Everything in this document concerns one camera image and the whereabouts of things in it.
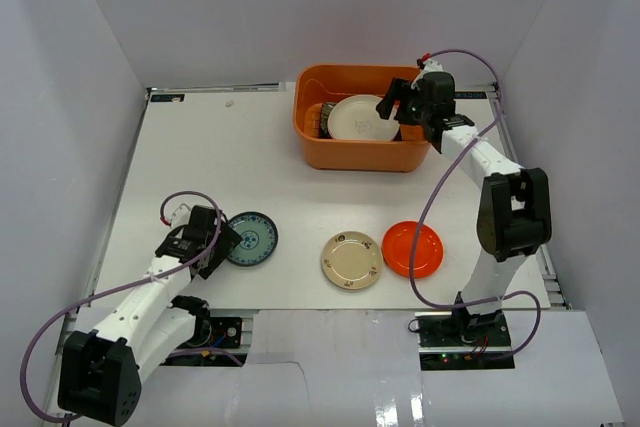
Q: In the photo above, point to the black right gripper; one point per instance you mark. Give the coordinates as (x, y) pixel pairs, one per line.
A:
(396, 91)

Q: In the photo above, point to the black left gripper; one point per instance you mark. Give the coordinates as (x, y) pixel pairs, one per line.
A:
(220, 251)

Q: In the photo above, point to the blue floral round plate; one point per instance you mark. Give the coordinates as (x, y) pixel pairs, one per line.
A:
(258, 238)

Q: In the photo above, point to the cream white round plate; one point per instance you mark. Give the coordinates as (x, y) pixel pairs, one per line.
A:
(356, 118)

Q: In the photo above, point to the black square floral plate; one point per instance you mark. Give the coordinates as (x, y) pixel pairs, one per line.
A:
(325, 112)

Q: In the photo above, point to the beige round patterned plate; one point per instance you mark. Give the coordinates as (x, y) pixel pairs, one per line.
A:
(352, 260)

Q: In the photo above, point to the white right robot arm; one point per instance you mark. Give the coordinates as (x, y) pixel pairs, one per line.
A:
(514, 214)

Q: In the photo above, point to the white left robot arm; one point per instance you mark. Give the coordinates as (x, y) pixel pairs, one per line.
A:
(103, 370)

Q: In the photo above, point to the orange plastic bin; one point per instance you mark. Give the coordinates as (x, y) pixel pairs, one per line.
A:
(323, 83)

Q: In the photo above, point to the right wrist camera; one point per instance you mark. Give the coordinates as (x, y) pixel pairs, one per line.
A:
(427, 64)

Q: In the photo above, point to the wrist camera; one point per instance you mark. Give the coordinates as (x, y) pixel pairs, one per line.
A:
(427, 64)
(180, 216)

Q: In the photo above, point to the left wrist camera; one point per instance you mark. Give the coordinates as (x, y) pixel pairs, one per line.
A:
(180, 216)

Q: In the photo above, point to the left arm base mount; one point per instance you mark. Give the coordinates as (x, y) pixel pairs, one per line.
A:
(217, 332)

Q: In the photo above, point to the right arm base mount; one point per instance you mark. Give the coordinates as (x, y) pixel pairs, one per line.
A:
(444, 345)

